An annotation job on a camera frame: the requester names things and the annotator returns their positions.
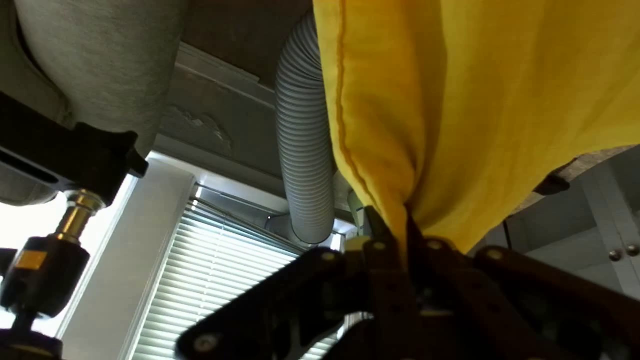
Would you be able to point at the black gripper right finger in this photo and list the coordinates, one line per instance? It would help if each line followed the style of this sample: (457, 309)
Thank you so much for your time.
(521, 313)

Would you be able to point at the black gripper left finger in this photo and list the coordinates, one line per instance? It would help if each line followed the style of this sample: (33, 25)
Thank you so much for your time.
(301, 307)

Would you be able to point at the yellow cloth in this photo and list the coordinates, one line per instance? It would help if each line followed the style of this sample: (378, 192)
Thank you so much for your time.
(480, 101)

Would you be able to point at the white window blinds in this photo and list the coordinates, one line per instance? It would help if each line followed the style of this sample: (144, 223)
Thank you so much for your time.
(213, 281)

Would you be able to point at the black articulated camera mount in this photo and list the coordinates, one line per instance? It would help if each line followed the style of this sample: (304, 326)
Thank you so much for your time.
(47, 273)

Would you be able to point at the black stereo camera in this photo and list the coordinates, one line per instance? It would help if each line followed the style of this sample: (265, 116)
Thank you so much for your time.
(61, 153)

